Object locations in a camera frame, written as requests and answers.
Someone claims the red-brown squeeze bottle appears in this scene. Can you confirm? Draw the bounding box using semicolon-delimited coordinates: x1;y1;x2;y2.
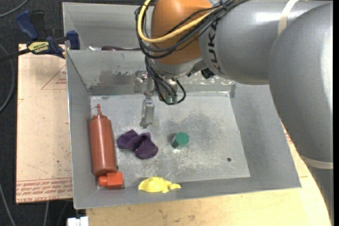
86;103;118;177

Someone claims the brown cardboard board, red print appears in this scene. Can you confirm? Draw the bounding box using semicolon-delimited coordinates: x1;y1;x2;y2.
15;43;74;204

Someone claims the dark purple long object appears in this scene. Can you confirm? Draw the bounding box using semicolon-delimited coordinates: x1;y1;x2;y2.
101;45;144;52

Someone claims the grey metal bin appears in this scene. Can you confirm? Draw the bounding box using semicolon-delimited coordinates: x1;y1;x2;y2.
62;2;302;210

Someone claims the orange-red small block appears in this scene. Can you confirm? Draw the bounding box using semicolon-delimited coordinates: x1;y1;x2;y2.
97;171;124;189

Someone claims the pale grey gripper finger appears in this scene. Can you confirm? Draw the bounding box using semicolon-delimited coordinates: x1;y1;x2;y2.
147;99;156;125
139;99;148;129

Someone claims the green hexagonal block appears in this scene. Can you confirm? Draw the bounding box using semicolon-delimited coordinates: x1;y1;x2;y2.
170;131;190;153

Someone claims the yellow toy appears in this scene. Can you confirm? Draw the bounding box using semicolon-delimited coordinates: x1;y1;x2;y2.
137;176;182;194

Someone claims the purple crumpled cloth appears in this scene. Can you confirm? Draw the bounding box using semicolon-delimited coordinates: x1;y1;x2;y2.
117;128;159;160

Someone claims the black cylinder on white bracket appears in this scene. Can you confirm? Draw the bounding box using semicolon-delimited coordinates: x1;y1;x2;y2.
188;66;216;80

